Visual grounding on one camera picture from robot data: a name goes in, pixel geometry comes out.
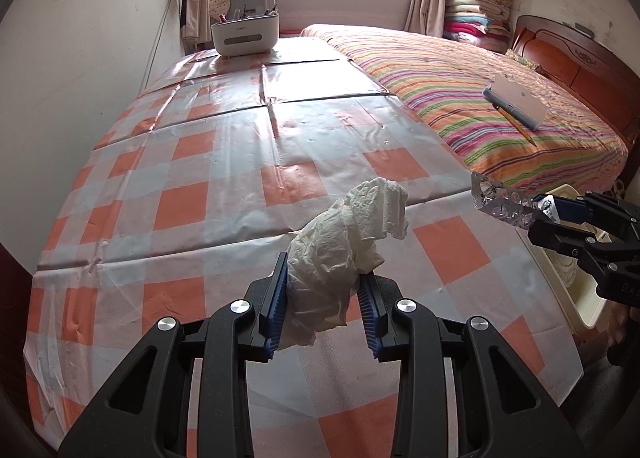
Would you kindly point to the wooden headboard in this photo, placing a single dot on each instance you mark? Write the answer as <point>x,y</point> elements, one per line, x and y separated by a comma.
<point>590,67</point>

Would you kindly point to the silver blister pack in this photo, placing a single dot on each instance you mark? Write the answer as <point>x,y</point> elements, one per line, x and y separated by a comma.
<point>505,205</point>

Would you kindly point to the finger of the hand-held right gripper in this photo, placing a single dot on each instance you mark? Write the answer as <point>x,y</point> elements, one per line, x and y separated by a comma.
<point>560,238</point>
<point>570,208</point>

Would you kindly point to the stack of folded quilts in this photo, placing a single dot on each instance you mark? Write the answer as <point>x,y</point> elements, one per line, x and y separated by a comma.
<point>477,7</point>

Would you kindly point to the person's right hand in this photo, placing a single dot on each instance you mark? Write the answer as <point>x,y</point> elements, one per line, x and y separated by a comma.
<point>619,333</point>

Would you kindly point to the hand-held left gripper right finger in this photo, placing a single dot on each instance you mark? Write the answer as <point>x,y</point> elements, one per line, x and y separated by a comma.
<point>367,318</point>

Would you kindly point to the small dark box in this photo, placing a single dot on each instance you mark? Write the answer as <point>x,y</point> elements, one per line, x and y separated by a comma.
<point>583,28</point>

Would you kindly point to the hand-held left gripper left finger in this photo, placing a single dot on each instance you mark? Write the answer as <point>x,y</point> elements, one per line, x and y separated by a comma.
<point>277,308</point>

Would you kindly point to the cream plastic bin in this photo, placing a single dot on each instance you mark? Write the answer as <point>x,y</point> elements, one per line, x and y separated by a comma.
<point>585,303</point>

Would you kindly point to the floral pillow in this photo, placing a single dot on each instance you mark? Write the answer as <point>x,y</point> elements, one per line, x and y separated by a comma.
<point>522,59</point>

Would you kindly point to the white desktop organizer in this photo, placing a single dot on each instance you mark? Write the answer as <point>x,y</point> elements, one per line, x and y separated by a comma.
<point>245,37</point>

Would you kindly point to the striped bed quilt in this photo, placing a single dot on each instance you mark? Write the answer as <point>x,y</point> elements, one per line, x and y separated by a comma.
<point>450,87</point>

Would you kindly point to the white plush toy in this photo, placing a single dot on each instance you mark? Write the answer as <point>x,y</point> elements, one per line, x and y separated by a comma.
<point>325,263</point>

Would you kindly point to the orange checked tablecloth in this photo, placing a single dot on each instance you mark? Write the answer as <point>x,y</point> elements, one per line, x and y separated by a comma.
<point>250,162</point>

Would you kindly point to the yellow pencil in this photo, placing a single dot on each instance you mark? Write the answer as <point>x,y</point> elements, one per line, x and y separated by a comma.
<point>522,130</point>

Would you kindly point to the beige hanging garment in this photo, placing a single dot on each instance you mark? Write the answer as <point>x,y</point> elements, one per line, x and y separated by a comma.
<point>195,2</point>

